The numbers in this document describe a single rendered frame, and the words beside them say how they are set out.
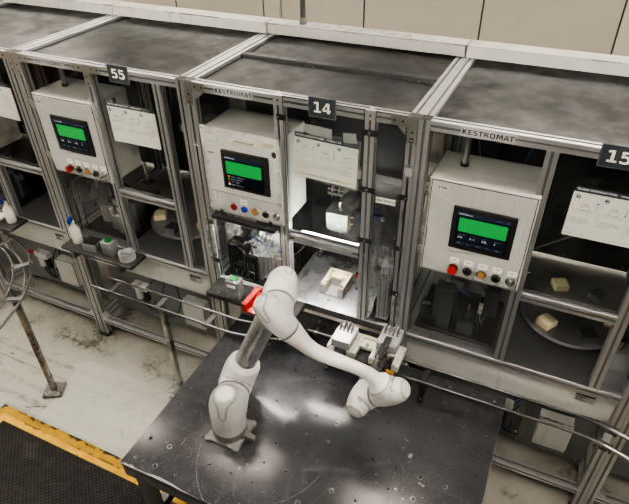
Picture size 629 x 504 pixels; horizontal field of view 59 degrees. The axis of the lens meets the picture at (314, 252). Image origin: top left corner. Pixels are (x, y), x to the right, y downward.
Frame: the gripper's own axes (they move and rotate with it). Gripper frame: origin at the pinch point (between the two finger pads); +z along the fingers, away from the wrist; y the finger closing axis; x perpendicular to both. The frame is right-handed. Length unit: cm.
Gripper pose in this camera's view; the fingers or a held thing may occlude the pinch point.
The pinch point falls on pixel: (386, 345)
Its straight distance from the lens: 268.1
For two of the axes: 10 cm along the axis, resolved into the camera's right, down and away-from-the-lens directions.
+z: 4.2, -5.6, 7.1
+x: -9.1, -2.4, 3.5
